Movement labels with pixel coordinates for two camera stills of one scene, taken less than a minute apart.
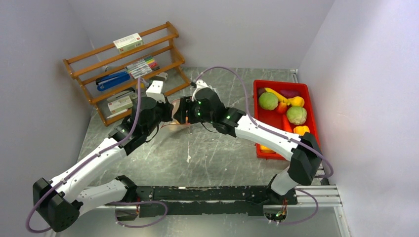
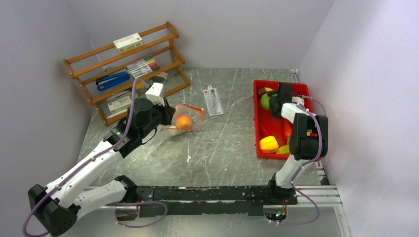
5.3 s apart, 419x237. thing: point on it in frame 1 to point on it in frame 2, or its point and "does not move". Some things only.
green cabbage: (268, 100) does not move
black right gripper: (187, 105) to (272, 99)
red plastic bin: (284, 106) does not move
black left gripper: (168, 109) does not move
